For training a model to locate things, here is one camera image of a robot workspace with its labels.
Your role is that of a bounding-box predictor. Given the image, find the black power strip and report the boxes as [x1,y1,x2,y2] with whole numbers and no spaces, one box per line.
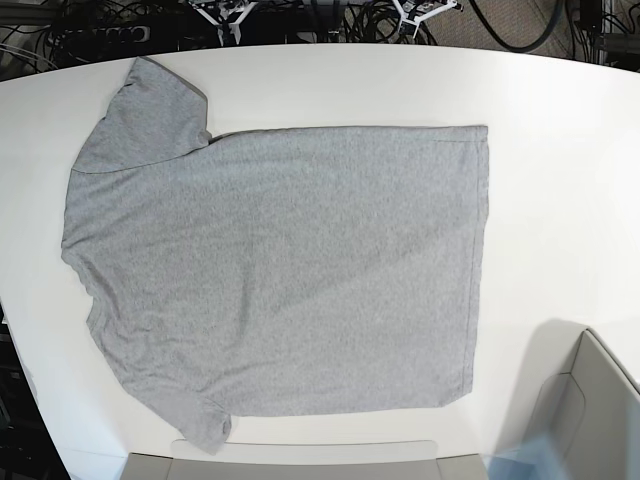
[64,25,151,45]

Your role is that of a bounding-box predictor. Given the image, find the grey T-shirt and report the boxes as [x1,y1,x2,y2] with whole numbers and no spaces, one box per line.
[61,59,489,452]

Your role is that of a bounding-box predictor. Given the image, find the black cable bundle centre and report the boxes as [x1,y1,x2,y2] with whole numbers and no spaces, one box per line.
[339,0,439,47]

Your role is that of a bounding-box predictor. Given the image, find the blue translucent object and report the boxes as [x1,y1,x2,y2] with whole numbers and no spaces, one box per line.
[484,434,569,480]

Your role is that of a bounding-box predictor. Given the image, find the thick black cable loop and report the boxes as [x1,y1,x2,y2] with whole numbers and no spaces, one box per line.
[468,0,556,51]

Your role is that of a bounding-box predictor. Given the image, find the grey bin right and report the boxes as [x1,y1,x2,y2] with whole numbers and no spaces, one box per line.
[524,330,639,479]

